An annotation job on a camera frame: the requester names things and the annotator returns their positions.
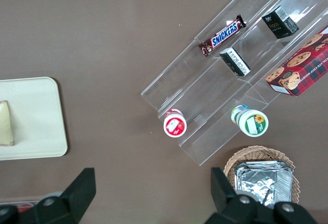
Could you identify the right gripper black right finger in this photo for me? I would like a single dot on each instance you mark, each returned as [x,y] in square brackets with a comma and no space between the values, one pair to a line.
[230,203]

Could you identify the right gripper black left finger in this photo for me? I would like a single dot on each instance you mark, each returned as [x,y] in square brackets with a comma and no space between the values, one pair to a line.
[74,198]

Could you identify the triangle sandwich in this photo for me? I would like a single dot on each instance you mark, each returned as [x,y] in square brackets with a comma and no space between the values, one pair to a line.
[5,126]

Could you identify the light tan wicker basket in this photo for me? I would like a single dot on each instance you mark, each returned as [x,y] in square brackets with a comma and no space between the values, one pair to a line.
[256,153]

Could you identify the beige plastic serving tray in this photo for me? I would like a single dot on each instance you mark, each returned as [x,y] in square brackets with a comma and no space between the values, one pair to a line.
[38,119]

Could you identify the stack of foil containers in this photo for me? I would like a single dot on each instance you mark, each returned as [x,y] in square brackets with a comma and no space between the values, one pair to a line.
[261,180]

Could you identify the clear acrylic bottle rack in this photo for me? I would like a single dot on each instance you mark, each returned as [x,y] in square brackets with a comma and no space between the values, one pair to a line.
[7,203]

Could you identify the green lid yogurt cup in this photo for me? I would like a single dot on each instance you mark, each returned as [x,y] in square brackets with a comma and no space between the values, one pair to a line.
[252,122]

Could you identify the red lid yogurt cup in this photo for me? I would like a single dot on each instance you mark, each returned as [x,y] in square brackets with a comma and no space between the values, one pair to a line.
[174,125]

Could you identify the clear acrylic stepped shelf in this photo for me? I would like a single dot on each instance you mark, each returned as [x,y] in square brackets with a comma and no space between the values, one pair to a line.
[194,85]

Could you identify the small black carton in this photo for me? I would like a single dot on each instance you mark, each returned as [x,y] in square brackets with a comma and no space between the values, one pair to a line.
[279,24]
[235,62]

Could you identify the red plaid cookie box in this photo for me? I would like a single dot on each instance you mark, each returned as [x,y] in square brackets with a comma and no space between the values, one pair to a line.
[302,67]

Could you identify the Snickers chocolate bar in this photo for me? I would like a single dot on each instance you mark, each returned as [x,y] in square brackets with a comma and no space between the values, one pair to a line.
[224,35]

